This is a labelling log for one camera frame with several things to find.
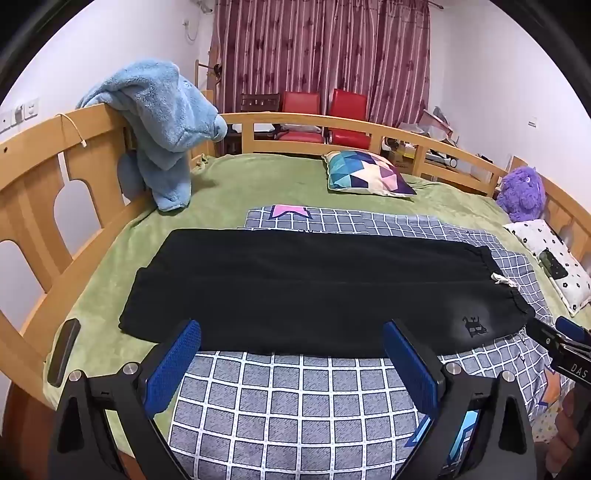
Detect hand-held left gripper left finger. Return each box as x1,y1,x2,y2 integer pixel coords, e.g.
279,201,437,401
48,318,204,480

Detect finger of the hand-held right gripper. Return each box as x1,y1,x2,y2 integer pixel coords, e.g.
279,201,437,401
525,318,570,354
555,316,591,344

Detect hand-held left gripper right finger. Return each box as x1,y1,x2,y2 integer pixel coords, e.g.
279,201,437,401
381,318,539,480

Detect black pants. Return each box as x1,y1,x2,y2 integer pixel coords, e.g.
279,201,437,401
119,228,536,360

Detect person's right hand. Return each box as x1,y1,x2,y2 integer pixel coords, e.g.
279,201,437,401
545,392,591,480

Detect white flowered pillow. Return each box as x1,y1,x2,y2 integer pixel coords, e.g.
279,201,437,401
503,219,591,317

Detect black phone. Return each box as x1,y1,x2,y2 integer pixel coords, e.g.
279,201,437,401
46,318,81,387

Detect grey checked quilt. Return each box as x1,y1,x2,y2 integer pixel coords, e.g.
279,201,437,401
168,205,571,480

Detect purple plush toy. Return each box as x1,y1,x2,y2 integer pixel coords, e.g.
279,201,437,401
496,166,546,223

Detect green bed sheet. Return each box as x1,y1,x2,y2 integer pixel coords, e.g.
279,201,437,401
44,154,555,462

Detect geometric patterned cushion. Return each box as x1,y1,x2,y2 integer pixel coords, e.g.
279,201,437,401
323,150,416,198

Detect pile of papers and boxes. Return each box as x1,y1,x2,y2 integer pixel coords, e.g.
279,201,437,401
392,106,462,145

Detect blue plush blanket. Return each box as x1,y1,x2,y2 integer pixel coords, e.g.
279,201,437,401
76,58,228,212

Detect red chair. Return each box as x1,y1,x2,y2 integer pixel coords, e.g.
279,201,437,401
277,91,324,144
328,89,370,148

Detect dark wooden chair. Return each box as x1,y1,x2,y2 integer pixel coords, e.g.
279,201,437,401
239,93,282,114

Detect wooden coat rack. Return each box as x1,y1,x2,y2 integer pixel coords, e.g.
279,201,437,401
194,46,223,93

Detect maroon striped curtain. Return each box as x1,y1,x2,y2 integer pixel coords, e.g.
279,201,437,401
210,0,432,127

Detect wooden bed frame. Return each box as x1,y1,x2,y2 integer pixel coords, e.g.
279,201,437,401
0,104,591,480

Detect white charging cable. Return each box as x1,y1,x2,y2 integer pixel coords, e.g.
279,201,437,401
55,113,88,148

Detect white wall switch panel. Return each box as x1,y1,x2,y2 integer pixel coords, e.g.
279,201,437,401
0,108,24,134

